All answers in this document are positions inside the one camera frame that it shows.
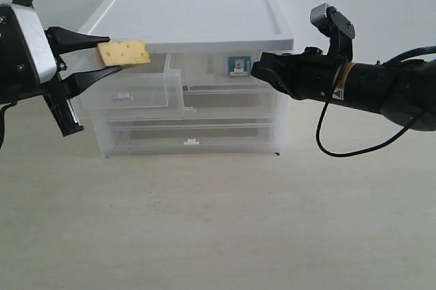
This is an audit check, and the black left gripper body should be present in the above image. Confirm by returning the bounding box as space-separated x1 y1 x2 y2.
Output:
1 0 84 142

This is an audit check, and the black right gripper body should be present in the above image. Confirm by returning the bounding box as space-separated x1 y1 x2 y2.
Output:
273 47 341 101

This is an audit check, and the small blue white card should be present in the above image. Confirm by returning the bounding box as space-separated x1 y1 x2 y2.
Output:
228 55 251 76

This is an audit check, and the yellow cheese wedge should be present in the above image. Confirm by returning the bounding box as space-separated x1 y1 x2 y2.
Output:
97 40 151 67

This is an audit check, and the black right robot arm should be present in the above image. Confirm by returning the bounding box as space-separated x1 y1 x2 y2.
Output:
251 47 435 131

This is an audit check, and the white plastic drawer cabinet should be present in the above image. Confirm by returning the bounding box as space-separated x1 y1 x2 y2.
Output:
74 0 294 146

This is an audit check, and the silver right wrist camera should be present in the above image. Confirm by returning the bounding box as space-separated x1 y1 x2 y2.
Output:
310 3 356 61

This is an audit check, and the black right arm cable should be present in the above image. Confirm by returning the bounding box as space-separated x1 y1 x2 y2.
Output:
315 46 436 158

